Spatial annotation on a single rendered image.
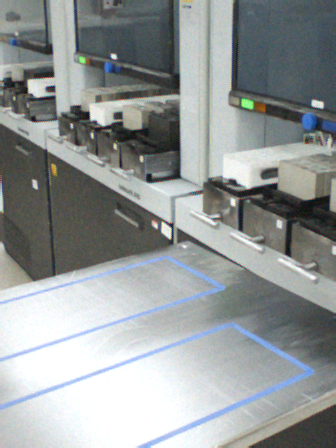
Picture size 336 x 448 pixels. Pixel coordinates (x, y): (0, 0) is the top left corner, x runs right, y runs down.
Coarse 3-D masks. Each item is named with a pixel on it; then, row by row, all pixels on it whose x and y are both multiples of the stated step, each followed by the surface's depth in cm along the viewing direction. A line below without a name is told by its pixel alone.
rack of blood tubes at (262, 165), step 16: (288, 144) 161; (304, 144) 161; (224, 160) 152; (240, 160) 148; (256, 160) 149; (272, 160) 148; (224, 176) 153; (240, 176) 148; (256, 176) 146; (272, 176) 157
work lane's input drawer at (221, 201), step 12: (216, 180) 152; (228, 180) 150; (204, 192) 155; (216, 192) 150; (228, 192) 147; (240, 192) 145; (252, 192) 146; (204, 204) 155; (216, 204) 151; (228, 204) 147; (240, 204) 144; (192, 216) 152; (204, 216) 149; (216, 216) 150; (228, 216) 148; (240, 216) 145; (216, 228) 145
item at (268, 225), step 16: (256, 208) 138; (272, 208) 135; (288, 208) 134; (304, 208) 134; (256, 224) 139; (272, 224) 135; (288, 224) 131; (240, 240) 137; (256, 240) 137; (272, 240) 136; (288, 240) 133
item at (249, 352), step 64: (128, 256) 112; (192, 256) 111; (0, 320) 92; (64, 320) 92; (128, 320) 92; (192, 320) 91; (256, 320) 91; (320, 320) 91; (0, 384) 78; (64, 384) 78; (128, 384) 78; (192, 384) 77; (256, 384) 77; (320, 384) 77
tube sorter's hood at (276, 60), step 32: (256, 0) 140; (288, 0) 131; (320, 0) 124; (256, 32) 141; (288, 32) 133; (320, 32) 125; (256, 64) 143; (288, 64) 135; (320, 64) 127; (256, 96) 144; (288, 96) 136; (320, 96) 128; (320, 128) 128
